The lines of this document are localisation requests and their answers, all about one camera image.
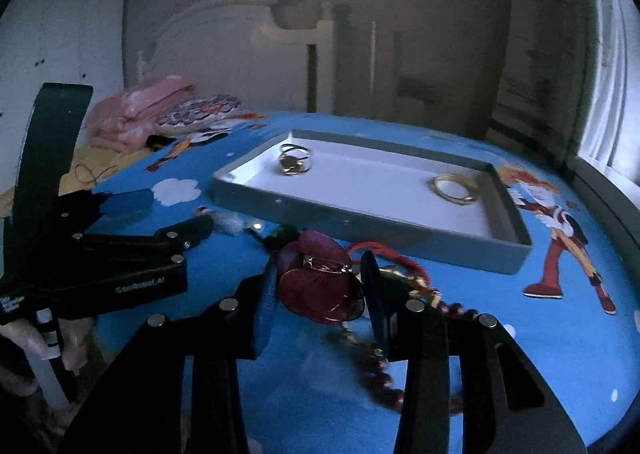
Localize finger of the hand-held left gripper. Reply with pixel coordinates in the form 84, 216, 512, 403
74, 215, 216, 271
55, 188, 155, 233

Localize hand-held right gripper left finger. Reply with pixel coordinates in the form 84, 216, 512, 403
57, 251, 281, 454

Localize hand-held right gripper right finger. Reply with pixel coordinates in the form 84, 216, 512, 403
360, 250, 588, 454

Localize gold chain bracelet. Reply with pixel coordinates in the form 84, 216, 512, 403
382, 266, 443, 307

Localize red cord bracelet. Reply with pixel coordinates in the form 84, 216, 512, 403
345, 240, 431, 285

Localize red shell brooch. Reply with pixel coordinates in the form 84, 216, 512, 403
276, 230, 366, 325

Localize green pendant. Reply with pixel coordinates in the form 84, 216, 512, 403
250, 224, 301, 252

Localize dark red bead bracelet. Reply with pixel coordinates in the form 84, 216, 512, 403
345, 301, 466, 417

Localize grey shallow tray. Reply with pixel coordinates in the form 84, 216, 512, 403
210, 129, 533, 276

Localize person's left hand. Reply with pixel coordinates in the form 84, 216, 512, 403
0, 318, 96, 395

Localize yellow bed sheet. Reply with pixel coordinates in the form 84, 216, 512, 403
0, 141, 156, 215

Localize pink folded blanket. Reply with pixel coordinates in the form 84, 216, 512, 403
85, 75, 198, 155

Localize white wardrobe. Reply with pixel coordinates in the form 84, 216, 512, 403
0, 0, 128, 195

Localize blue cartoon blanket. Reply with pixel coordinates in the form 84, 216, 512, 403
92, 109, 640, 454

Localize patterned folded cloth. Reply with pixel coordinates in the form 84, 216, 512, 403
156, 94, 246, 137

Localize gold bangles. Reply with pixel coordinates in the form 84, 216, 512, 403
428, 172, 481, 207

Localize white headboard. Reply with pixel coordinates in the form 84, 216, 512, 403
137, 0, 336, 115

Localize grey striped curtain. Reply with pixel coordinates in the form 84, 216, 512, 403
482, 0, 593, 170

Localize white sheer curtain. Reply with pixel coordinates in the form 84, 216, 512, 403
575, 0, 640, 175

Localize thin black cord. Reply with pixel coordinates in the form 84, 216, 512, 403
74, 164, 108, 185

